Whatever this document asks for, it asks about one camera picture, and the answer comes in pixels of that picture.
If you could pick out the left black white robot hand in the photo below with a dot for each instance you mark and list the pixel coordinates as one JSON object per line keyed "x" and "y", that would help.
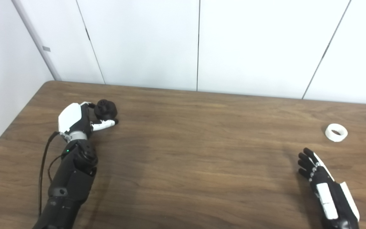
{"x": 70, "y": 117}

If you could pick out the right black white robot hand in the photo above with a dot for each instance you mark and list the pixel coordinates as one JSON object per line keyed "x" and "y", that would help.
{"x": 335, "y": 197}

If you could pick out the round black plastic part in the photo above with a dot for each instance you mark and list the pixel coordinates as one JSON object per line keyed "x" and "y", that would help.
{"x": 106, "y": 109}

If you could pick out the small gray conduit clip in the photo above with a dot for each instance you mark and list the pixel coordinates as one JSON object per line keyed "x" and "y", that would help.
{"x": 46, "y": 49}

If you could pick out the gray wall conduit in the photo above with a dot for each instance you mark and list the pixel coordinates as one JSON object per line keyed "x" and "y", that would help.
{"x": 35, "y": 38}

